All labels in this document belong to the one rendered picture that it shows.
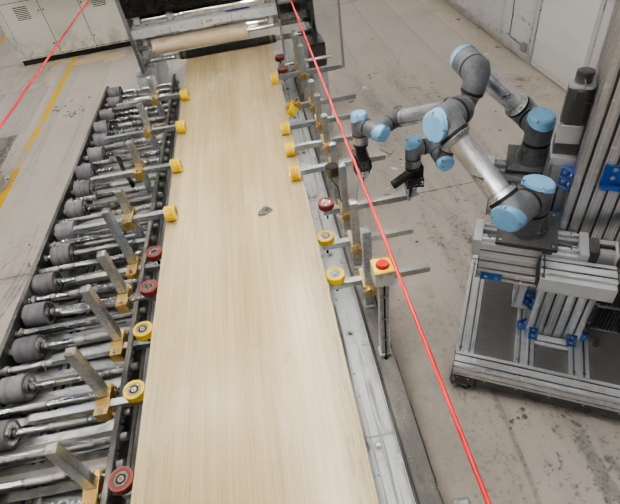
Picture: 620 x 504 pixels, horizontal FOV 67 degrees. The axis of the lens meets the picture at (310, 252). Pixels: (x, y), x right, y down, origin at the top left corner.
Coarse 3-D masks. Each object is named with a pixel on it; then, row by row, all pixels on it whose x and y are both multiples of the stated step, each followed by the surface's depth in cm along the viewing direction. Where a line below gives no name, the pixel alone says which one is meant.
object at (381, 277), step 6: (384, 258) 161; (372, 264) 159; (390, 264) 158; (372, 270) 159; (378, 270) 157; (384, 270) 157; (390, 270) 156; (372, 276) 162; (378, 276) 157; (384, 276) 157; (390, 276) 158; (378, 282) 159; (384, 282) 159; (390, 282) 160
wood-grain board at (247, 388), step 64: (192, 64) 394; (256, 64) 377; (192, 128) 313; (256, 128) 302; (192, 192) 259; (256, 192) 252; (192, 256) 222; (256, 256) 216; (320, 256) 211; (192, 320) 193; (256, 320) 189; (320, 320) 185; (192, 384) 172; (256, 384) 168; (320, 384) 165; (192, 448) 154; (256, 448) 151; (320, 448) 149
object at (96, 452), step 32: (128, 160) 335; (160, 160) 300; (64, 192) 287; (160, 224) 274; (64, 288) 261; (64, 320) 228; (128, 320) 223; (0, 352) 202; (64, 352) 214; (128, 352) 193; (128, 416) 182; (96, 448) 178; (128, 448) 177; (64, 480) 182
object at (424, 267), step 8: (416, 264) 207; (424, 264) 207; (400, 272) 205; (408, 272) 206; (416, 272) 206; (424, 272) 207; (344, 280) 206; (352, 280) 205; (360, 280) 205; (336, 288) 206
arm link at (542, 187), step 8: (528, 176) 175; (536, 176) 175; (544, 176) 175; (528, 184) 171; (536, 184) 171; (544, 184) 171; (552, 184) 171; (536, 192) 170; (544, 192) 169; (552, 192) 171; (544, 200) 171; (544, 208) 175; (536, 216) 178
